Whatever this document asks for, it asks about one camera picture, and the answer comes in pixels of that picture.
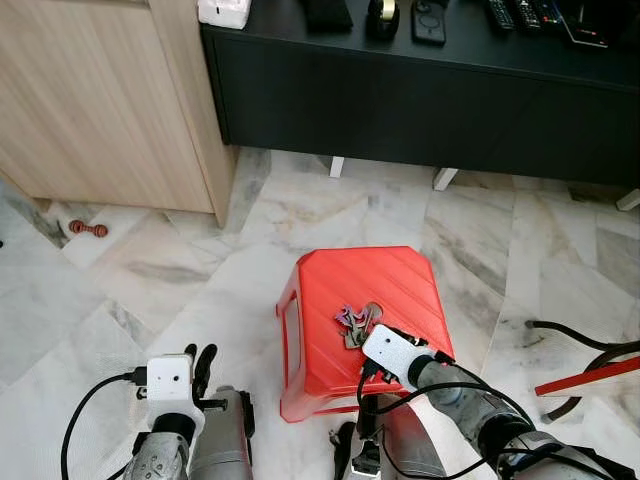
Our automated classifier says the pink wet tissue pack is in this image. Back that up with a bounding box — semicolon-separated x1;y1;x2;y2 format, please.
196;0;252;30

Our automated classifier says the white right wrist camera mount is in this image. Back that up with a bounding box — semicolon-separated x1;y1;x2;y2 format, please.
361;324;434;392

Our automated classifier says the small red dumbbell toy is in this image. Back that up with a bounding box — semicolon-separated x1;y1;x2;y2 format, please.
67;219;110;239

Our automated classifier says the light wood cabinet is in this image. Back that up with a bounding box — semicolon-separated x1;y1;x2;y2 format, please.
0;0;239;227

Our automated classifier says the bunch of keys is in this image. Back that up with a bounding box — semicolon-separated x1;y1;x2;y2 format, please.
333;302;385;350

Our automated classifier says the silver robot right leg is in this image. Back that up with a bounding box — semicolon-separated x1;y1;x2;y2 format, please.
329;393;451;480

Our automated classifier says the black pouch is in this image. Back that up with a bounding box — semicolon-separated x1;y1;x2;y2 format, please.
301;0;354;34

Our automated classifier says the black phone case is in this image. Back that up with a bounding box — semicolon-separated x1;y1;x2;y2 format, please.
411;0;449;47

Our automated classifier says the black TV console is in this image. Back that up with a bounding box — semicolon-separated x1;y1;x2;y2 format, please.
200;0;640;212

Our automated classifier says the red flat bar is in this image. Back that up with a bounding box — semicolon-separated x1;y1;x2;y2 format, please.
534;356;640;399

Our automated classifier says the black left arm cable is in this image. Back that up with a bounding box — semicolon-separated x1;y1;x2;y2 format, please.
61;367;152;480

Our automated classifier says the black flat tablet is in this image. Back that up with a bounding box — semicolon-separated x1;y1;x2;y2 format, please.
559;9;612;50

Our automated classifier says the black tape dispenser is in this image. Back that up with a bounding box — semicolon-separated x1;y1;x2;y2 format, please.
364;0;402;42

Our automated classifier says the red plastic stool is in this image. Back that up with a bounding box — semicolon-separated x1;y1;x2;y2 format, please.
276;246;457;424

